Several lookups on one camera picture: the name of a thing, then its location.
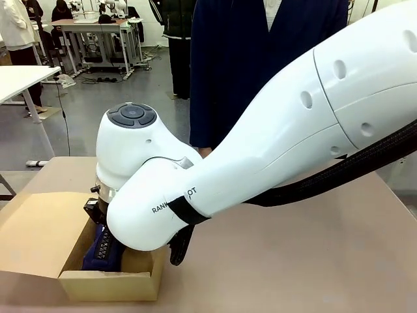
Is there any open cardboard box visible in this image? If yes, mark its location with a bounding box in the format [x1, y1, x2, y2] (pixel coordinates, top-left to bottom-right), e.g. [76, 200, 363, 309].
[0, 191, 167, 303]

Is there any person in blue coat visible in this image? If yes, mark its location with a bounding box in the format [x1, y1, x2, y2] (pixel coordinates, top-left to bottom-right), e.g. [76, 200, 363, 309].
[190, 0, 350, 158]

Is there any grey metal-frame table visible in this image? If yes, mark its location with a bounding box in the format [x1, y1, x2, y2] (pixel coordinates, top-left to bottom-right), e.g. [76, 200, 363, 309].
[51, 18, 144, 79]

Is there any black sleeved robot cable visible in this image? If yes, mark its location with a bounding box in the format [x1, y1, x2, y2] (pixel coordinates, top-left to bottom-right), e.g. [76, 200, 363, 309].
[168, 119, 417, 267]

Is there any white table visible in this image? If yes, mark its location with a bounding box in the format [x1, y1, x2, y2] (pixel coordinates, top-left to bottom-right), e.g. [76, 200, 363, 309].
[0, 65, 63, 168]

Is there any thin black hanging cable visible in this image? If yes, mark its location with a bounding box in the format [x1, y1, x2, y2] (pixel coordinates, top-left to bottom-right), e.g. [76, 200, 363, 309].
[55, 76, 72, 157]

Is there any seated person in black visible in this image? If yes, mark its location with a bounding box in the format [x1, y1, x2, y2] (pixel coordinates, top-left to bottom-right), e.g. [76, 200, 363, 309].
[50, 0, 75, 50]

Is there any person's right forearm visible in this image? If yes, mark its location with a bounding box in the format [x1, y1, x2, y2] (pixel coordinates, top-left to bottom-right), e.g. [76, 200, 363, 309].
[190, 81, 218, 149]

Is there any black velcro strap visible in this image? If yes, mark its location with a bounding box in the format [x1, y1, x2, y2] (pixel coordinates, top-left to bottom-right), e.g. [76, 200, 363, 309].
[167, 194, 211, 226]

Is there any bystander in black jacket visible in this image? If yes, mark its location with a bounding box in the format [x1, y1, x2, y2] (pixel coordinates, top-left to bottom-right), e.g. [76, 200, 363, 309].
[160, 0, 197, 100]

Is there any black table leg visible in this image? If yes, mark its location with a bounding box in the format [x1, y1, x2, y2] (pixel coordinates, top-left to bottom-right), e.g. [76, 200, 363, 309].
[0, 172, 17, 202]

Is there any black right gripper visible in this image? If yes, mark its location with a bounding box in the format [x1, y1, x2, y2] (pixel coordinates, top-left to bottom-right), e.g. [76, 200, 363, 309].
[83, 196, 111, 226]

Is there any white plastic bag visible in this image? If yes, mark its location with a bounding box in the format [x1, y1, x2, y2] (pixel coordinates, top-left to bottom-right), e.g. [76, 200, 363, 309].
[57, 73, 78, 88]

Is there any bystander in white jacket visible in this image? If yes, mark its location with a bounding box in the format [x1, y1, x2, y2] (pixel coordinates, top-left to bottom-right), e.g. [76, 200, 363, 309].
[0, 0, 44, 115]

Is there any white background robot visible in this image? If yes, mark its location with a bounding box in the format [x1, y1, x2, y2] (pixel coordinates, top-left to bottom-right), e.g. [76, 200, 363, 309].
[97, 0, 128, 18]

